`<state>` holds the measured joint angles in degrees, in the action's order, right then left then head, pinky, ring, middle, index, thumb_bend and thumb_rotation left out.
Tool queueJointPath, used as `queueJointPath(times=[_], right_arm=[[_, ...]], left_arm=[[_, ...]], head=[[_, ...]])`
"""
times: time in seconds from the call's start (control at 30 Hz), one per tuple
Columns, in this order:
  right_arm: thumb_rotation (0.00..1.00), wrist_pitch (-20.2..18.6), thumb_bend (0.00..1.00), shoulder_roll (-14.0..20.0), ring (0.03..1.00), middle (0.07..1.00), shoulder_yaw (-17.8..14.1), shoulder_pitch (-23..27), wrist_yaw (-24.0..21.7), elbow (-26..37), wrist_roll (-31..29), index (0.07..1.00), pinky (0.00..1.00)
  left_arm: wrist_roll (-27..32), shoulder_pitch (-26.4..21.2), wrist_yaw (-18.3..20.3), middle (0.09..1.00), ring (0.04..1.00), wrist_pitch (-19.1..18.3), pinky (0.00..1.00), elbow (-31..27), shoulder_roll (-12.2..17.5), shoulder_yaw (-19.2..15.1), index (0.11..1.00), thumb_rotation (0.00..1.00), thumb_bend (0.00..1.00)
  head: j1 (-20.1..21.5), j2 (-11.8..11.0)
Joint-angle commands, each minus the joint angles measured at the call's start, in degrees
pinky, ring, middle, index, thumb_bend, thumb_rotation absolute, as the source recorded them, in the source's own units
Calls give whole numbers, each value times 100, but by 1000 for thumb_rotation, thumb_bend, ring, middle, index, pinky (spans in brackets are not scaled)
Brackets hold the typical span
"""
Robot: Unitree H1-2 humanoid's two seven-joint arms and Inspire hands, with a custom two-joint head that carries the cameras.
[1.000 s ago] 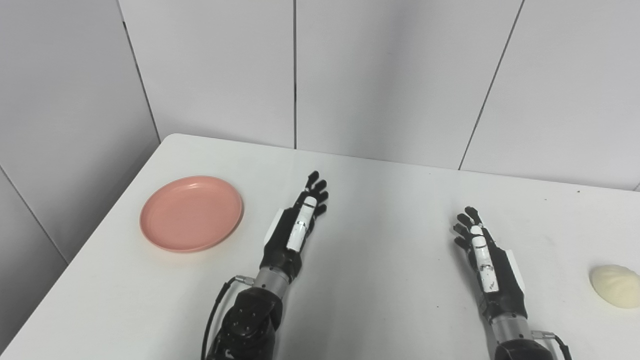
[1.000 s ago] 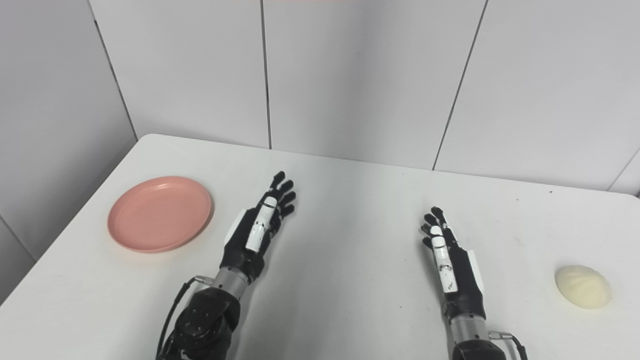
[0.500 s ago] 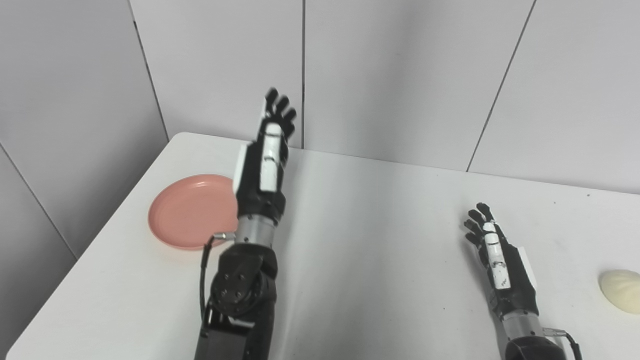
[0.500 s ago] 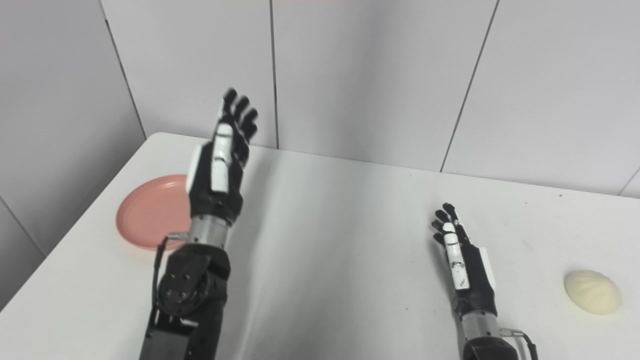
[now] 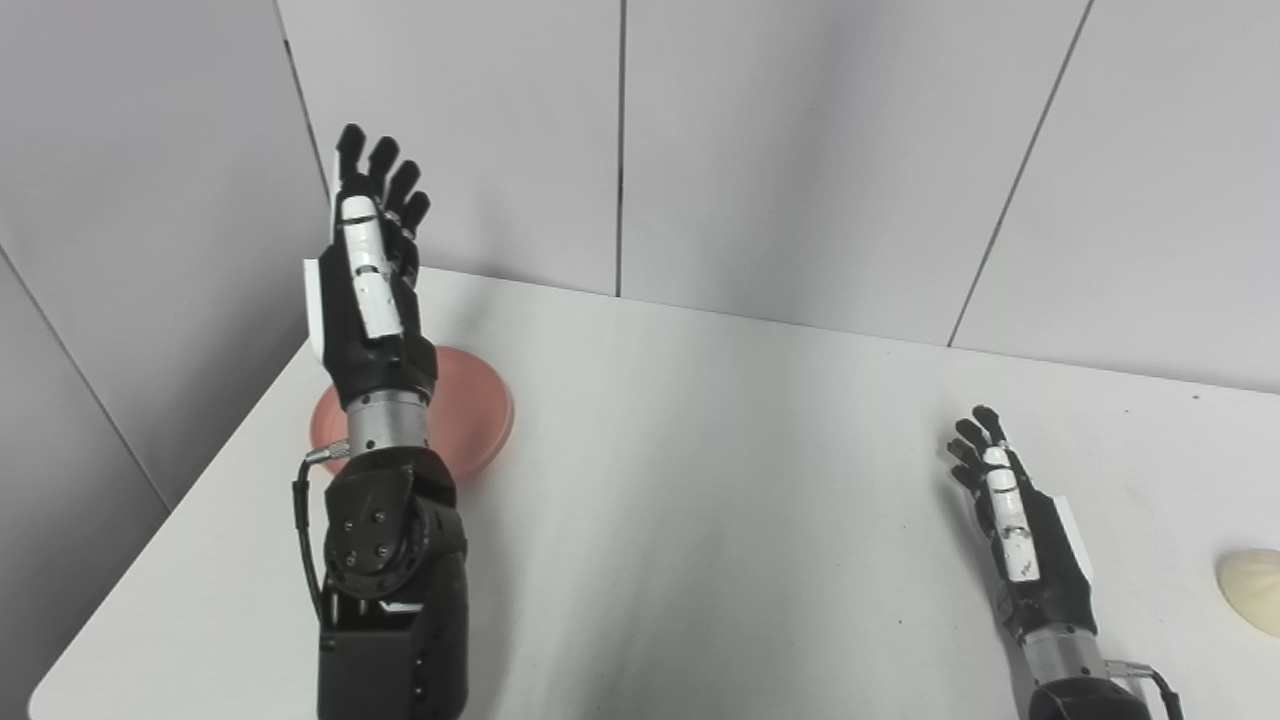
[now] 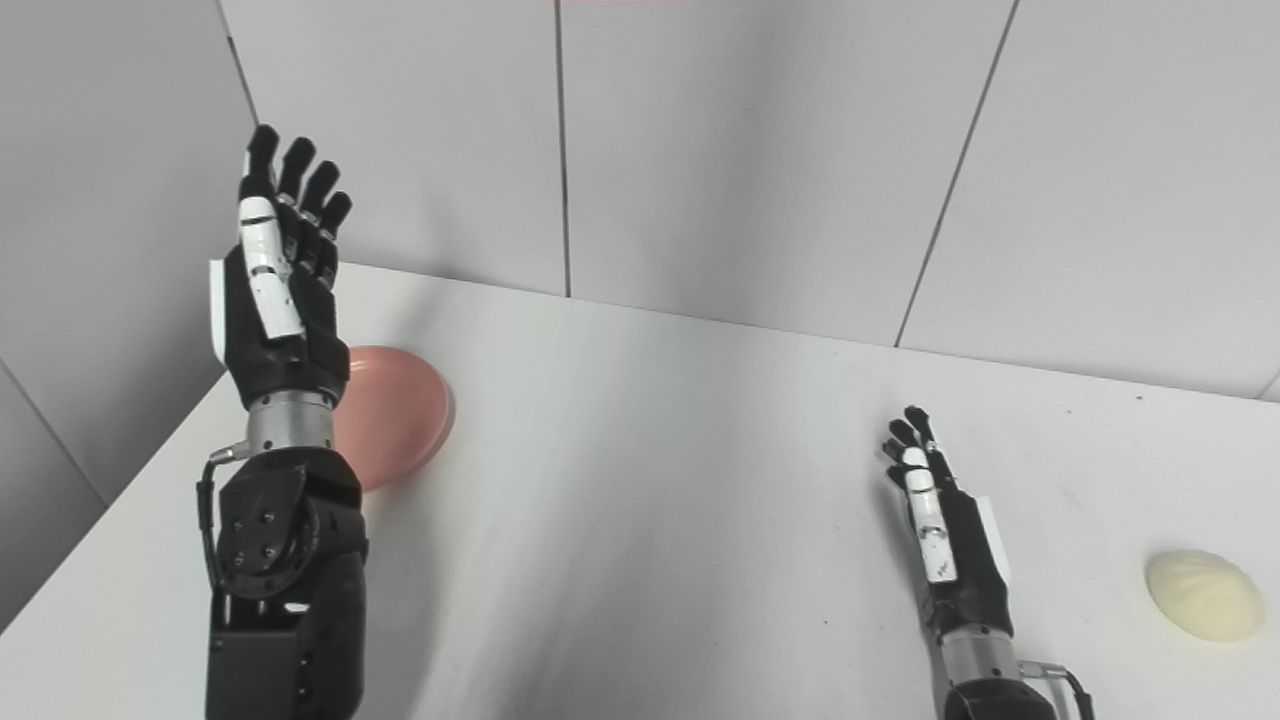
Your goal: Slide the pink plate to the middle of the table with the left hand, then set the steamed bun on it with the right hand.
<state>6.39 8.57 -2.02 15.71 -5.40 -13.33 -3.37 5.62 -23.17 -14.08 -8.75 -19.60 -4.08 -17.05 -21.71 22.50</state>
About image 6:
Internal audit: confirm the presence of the pink plate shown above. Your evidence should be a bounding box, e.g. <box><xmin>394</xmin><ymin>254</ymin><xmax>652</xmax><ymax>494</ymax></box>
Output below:
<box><xmin>332</xmin><ymin>345</ymin><xmax>457</xmax><ymax>492</ymax></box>

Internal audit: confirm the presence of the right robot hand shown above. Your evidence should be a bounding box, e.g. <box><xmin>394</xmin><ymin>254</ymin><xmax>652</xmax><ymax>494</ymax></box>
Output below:
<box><xmin>882</xmin><ymin>405</ymin><xmax>1017</xmax><ymax>638</ymax></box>

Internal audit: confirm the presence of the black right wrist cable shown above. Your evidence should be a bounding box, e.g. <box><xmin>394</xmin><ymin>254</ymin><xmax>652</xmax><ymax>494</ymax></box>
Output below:
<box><xmin>1018</xmin><ymin>660</ymin><xmax>1097</xmax><ymax>720</ymax></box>

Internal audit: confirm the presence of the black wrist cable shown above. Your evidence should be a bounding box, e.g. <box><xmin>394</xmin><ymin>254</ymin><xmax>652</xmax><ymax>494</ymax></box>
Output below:
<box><xmin>196</xmin><ymin>442</ymin><xmax>251</xmax><ymax>591</ymax></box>
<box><xmin>1018</xmin><ymin>660</ymin><xmax>1097</xmax><ymax>720</ymax></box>

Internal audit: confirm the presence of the white steamed bun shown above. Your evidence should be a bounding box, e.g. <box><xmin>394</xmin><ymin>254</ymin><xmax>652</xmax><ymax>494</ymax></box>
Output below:
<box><xmin>1146</xmin><ymin>549</ymin><xmax>1266</xmax><ymax>643</ymax></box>

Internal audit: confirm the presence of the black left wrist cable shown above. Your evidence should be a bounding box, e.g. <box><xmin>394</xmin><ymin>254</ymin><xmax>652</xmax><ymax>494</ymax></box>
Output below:
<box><xmin>196</xmin><ymin>442</ymin><xmax>251</xmax><ymax>591</ymax></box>

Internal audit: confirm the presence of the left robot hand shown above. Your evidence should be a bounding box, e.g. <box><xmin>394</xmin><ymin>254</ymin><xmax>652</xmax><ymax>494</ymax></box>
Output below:
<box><xmin>208</xmin><ymin>124</ymin><xmax>354</xmax><ymax>410</ymax></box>

